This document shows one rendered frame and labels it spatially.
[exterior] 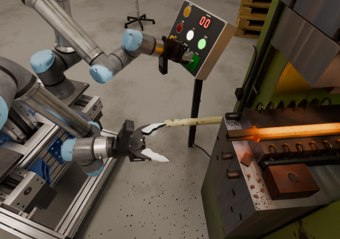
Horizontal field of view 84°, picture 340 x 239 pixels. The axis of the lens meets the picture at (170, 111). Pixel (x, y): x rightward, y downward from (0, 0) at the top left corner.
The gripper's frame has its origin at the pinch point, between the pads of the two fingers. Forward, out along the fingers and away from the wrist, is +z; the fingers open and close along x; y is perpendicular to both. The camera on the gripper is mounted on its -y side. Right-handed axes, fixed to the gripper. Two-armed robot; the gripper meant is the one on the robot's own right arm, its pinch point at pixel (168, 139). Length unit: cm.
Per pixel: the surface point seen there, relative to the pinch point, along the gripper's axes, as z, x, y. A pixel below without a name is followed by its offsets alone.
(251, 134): 28.1, 1.3, -1.5
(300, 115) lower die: 51, -7, 1
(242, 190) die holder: 24.8, 14.3, 13.4
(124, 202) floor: -34, -12, 100
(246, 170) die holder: 26.4, 9.2, 8.2
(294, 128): 44.1, -0.5, -1.1
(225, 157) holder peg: 21.9, 2.0, 11.8
